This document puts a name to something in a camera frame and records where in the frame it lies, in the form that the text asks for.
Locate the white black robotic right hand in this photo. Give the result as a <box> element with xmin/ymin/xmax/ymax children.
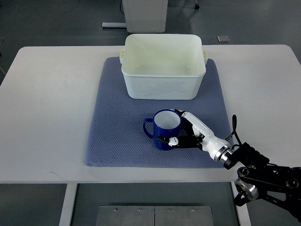
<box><xmin>157</xmin><ymin>109</ymin><xmax>233</xmax><ymax>162</ymax></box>

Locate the white metal floor bar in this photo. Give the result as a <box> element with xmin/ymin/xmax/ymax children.
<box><xmin>102</xmin><ymin>22</ymin><xmax>127</xmax><ymax>28</ymax></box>

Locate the white pedestal cabinet base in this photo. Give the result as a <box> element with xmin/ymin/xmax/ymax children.
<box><xmin>122</xmin><ymin>0</ymin><xmax>168</xmax><ymax>33</ymax></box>

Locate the white table right leg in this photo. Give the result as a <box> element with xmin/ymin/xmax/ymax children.
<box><xmin>231</xmin><ymin>182</ymin><xmax>251</xmax><ymax>226</ymax></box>

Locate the blue mug white inside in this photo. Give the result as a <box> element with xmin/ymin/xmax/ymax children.
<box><xmin>143</xmin><ymin>109</ymin><xmax>182</xmax><ymax>151</ymax></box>

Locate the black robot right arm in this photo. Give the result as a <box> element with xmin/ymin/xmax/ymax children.
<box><xmin>219</xmin><ymin>140</ymin><xmax>301</xmax><ymax>220</ymax></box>

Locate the grey metal floor plate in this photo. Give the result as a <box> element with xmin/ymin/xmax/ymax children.
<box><xmin>96</xmin><ymin>206</ymin><xmax>214</xmax><ymax>226</ymax></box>

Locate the white plastic storage box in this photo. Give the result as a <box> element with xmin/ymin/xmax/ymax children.
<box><xmin>119</xmin><ymin>34</ymin><xmax>206</xmax><ymax>100</ymax></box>

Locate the white table left leg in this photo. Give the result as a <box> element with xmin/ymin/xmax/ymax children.
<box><xmin>59</xmin><ymin>183</ymin><xmax>78</xmax><ymax>226</ymax></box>

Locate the white table leg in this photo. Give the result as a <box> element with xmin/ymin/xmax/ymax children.
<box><xmin>231</xmin><ymin>182</ymin><xmax>251</xmax><ymax>226</ymax></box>
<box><xmin>59</xmin><ymin>183</ymin><xmax>78</xmax><ymax>226</ymax></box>

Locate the blue textured fabric mat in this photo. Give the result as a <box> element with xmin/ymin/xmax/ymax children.
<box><xmin>85</xmin><ymin>57</ymin><xmax>231</xmax><ymax>169</ymax></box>

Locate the small grey floor socket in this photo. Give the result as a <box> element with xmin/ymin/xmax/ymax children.
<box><xmin>217</xmin><ymin>35</ymin><xmax>230</xmax><ymax>43</ymax></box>

